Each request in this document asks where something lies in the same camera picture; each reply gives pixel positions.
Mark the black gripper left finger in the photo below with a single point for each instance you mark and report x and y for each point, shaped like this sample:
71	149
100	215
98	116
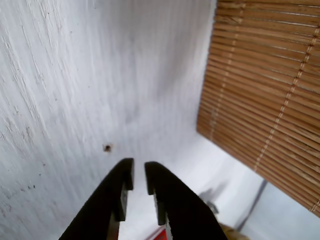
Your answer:
105	200

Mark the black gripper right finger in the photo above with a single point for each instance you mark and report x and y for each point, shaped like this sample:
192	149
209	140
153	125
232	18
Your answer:
180	207

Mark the slatted wooden box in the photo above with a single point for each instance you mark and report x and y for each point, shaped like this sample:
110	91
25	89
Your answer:
262	75

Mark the white painted plywood board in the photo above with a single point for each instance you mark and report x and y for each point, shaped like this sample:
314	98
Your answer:
75	75

